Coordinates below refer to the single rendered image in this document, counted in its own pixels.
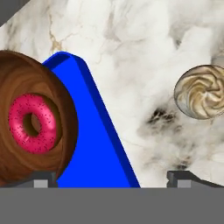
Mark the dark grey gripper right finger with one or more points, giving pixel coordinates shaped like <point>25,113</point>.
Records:
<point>182,178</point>

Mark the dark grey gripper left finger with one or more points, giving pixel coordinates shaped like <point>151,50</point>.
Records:
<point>43,179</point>

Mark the pink sprinkled donut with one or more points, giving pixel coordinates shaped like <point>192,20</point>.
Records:
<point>43,113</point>

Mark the blue tray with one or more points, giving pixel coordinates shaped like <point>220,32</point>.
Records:
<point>96,140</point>

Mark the cream frosted cupcake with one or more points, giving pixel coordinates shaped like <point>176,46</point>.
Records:
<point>202,92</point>

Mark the brown wooden bowl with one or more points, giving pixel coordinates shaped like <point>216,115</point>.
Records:
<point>32,75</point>

